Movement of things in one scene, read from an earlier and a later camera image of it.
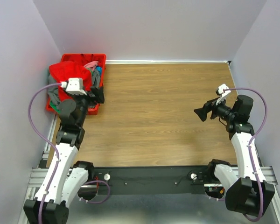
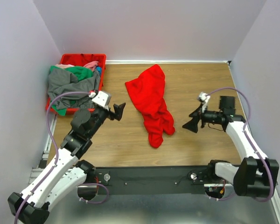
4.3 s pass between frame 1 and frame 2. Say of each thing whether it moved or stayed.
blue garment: stayed
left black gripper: moved
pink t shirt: stayed
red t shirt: moved
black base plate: stayed
